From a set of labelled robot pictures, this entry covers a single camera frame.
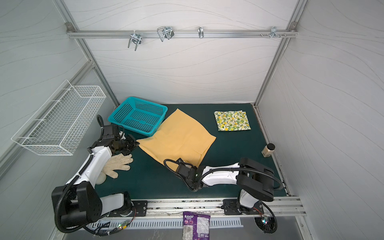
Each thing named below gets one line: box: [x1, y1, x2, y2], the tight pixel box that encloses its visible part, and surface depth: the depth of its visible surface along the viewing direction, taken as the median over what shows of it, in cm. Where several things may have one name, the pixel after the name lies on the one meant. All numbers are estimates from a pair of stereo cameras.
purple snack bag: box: [182, 211, 211, 240], surface depth 69 cm
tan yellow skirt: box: [136, 108, 217, 170], surface depth 102 cm
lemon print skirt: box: [214, 110, 252, 132], surface depth 110 cm
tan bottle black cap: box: [261, 143, 276, 158], surface depth 88 cm
